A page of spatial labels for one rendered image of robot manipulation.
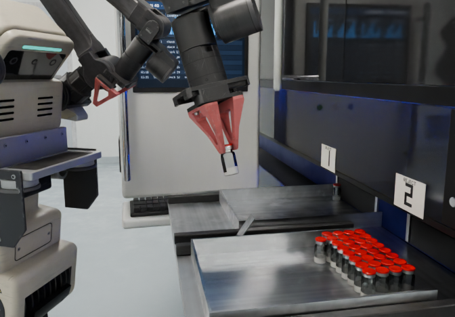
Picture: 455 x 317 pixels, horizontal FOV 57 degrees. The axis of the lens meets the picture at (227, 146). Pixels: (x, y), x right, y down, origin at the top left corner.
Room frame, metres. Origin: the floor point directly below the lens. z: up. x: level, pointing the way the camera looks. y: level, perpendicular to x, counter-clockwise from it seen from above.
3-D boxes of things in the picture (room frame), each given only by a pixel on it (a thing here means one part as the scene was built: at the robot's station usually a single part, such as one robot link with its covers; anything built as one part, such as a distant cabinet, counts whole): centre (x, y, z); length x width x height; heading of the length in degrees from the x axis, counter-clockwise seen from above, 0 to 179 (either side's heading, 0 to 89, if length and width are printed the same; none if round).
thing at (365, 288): (0.69, -0.21, 0.90); 0.18 x 0.02 x 0.05; 10
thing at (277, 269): (0.67, -0.12, 0.90); 0.34 x 0.26 x 0.04; 100
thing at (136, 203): (1.32, 0.11, 0.82); 0.40 x 0.14 x 0.02; 104
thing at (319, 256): (0.74, -0.17, 0.90); 0.02 x 0.02 x 0.05
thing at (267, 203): (1.03, -0.17, 0.90); 0.34 x 0.26 x 0.04; 101
